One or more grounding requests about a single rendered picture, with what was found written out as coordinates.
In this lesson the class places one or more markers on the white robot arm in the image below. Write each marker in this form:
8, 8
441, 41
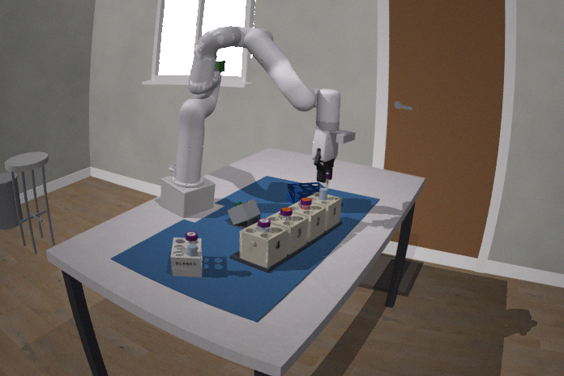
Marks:
203, 78

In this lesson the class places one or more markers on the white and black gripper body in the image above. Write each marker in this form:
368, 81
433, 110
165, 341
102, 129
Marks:
326, 141

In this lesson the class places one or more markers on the blue tube rack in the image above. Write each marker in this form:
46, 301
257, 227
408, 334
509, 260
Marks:
294, 195

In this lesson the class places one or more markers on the blue bench mat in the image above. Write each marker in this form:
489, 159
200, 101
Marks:
225, 283

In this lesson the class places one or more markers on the white tube rack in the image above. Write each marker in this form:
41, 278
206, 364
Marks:
181, 263

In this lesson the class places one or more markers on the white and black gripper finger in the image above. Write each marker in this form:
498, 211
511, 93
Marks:
321, 173
329, 167

